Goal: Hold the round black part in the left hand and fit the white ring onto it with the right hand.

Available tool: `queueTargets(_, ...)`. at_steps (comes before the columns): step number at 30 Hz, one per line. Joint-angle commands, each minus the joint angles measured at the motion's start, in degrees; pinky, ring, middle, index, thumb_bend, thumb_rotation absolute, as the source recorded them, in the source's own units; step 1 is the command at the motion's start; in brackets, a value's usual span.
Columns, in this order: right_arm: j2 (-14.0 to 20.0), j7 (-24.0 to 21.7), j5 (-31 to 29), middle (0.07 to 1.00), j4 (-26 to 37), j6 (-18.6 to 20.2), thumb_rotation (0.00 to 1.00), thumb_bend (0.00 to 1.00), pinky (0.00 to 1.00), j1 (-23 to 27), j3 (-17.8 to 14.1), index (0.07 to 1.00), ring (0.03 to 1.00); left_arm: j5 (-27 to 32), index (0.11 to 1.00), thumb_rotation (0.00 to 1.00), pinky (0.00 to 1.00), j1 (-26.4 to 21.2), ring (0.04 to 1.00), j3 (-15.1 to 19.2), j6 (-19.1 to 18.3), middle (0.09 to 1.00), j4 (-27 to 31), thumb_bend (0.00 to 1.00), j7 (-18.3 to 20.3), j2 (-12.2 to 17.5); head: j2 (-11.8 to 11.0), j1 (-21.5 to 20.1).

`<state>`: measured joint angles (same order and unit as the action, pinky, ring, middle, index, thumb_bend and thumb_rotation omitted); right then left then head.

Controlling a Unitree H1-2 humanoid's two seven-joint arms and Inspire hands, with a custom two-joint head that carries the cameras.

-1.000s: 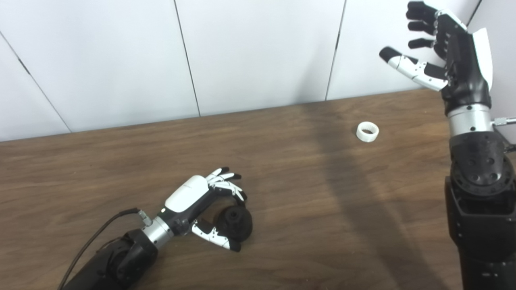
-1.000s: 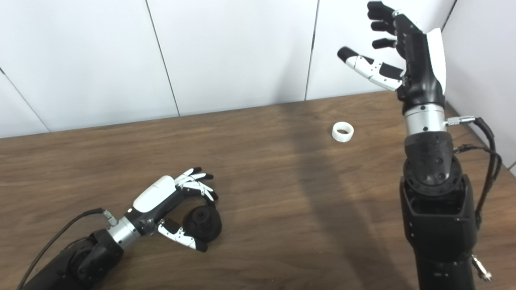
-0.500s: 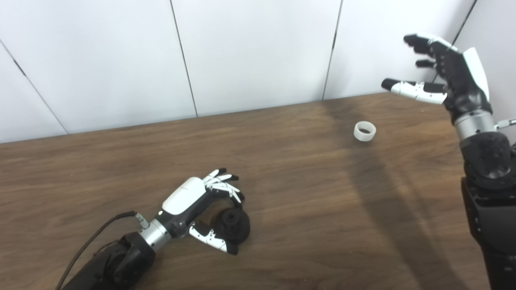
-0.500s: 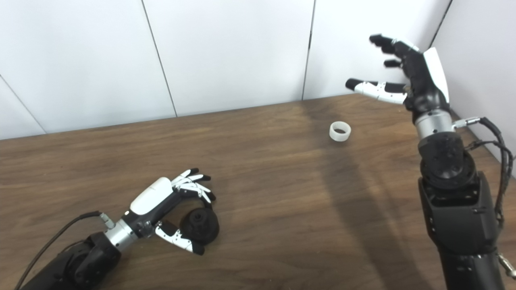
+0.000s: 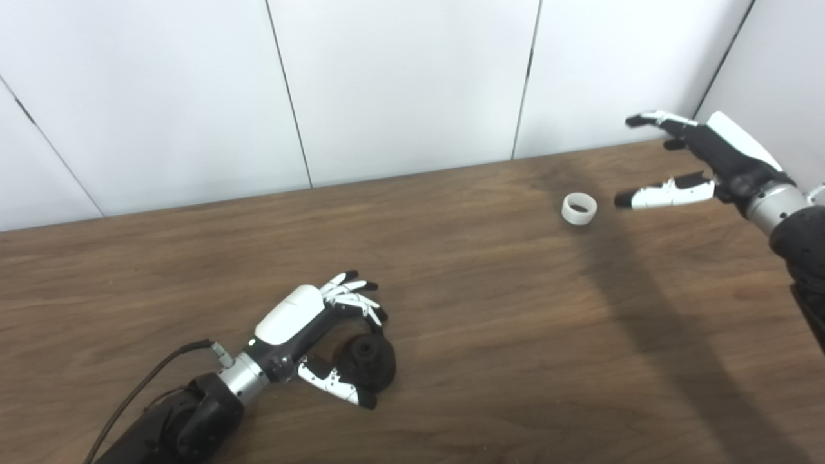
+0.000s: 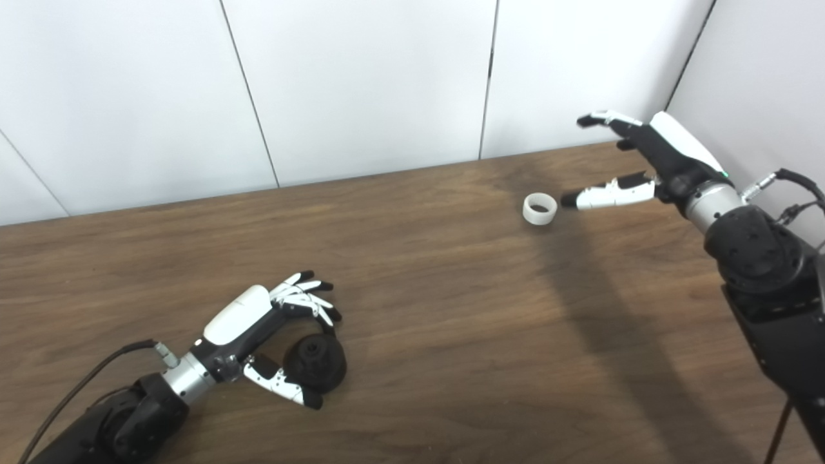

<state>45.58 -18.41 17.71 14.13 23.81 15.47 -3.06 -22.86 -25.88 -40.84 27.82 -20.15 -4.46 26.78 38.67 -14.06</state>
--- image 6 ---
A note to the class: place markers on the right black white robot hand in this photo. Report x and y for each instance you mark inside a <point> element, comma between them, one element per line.
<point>670,154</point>

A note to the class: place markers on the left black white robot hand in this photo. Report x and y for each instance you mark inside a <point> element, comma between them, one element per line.
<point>235,316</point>

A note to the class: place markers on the round black plastic part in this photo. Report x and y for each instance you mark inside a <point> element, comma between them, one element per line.
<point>322,367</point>

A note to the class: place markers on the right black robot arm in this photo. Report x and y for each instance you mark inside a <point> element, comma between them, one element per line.
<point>760,258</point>

